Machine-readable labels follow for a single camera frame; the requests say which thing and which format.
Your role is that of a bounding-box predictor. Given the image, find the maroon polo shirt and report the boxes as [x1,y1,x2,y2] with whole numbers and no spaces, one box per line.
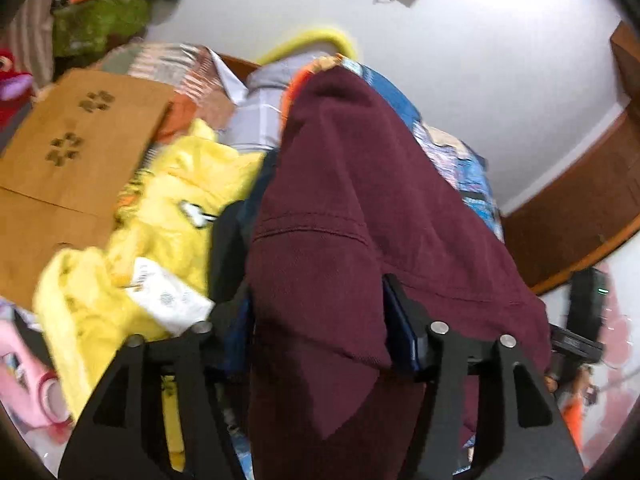
[246,67,551,479]

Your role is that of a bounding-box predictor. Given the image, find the yellow garment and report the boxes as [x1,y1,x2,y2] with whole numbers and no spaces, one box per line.
[31,118,266,470]

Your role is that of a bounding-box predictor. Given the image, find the blue patchwork quilt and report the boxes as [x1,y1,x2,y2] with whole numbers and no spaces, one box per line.
[340,55,504,242]

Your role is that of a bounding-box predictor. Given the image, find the blue denim jeans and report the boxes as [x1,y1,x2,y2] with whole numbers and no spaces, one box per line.
[207,150,279,374]

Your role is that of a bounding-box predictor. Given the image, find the brown cardboard box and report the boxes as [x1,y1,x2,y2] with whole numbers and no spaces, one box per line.
[1,70,174,308]

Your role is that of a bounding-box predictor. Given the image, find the grey plaid shirt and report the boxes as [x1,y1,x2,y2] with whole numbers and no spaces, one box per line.
[215,51,341,153]

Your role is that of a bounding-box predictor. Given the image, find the pink heart wall decoration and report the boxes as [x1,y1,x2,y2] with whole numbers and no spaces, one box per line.
[582,262,639,468]

